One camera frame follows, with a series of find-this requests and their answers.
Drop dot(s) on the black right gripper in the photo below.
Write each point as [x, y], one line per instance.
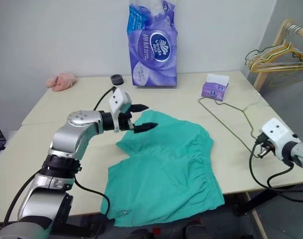
[265, 145]

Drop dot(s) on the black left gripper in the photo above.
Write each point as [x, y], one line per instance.
[125, 122]

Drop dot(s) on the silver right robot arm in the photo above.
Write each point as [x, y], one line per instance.
[300, 153]

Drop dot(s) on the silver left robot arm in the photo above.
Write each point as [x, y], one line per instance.
[66, 139]

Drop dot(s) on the green shorts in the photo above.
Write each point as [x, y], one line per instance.
[163, 161]

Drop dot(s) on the black round tape roll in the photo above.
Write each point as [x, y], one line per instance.
[116, 79]

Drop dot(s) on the black table leg brace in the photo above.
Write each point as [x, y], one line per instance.
[263, 199]

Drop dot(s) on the wooden table leg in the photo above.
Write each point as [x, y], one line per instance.
[253, 214]

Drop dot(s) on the large purple tissue pack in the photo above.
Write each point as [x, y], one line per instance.
[153, 49]

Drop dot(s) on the small purple tissue pack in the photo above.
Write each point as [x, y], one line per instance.
[213, 90]

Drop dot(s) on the pink cloth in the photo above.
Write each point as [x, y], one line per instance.
[61, 81]

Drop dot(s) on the dark rounded shape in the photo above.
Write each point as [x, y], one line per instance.
[141, 234]
[197, 230]

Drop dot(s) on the wooden clothes rack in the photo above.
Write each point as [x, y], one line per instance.
[274, 52]

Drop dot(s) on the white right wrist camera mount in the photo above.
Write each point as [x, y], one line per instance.
[278, 134]

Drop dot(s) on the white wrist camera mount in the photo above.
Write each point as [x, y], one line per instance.
[118, 98]
[278, 134]

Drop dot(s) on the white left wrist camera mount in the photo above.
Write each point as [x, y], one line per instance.
[118, 98]

